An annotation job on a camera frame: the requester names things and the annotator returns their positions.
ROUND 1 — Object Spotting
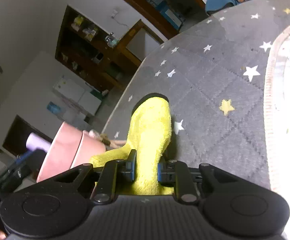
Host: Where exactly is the yellow microfiber cloth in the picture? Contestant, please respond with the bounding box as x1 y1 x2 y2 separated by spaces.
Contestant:
89 93 174 196

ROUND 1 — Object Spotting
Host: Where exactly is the pink plastic container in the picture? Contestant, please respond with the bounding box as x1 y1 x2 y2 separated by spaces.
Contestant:
36 122 106 183

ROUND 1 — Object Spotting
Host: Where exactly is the white refrigerator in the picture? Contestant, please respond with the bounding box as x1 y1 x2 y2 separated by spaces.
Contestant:
53 77 102 115

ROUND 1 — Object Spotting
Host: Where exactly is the grey star pattern table cover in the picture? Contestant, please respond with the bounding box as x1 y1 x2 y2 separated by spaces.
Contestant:
104 0 290 187

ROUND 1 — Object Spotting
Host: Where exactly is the dark wooden shelf cabinet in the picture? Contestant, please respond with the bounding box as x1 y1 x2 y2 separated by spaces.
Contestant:
55 5 125 92

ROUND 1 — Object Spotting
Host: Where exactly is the dark wooden side table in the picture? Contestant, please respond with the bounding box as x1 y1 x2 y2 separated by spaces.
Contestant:
105 20 163 80

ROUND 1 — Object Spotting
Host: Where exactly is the glass jar on table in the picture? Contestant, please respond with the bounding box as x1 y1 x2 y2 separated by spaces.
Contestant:
105 33 118 48

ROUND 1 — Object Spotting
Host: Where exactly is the blue white storage box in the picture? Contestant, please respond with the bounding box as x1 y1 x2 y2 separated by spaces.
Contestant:
155 0 184 30

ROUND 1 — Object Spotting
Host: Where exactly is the blue sofa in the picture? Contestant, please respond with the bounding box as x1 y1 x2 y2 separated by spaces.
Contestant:
205 0 238 16

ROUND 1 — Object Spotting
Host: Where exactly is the wall power socket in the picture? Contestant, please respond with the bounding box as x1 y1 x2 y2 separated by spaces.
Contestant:
111 10 118 19

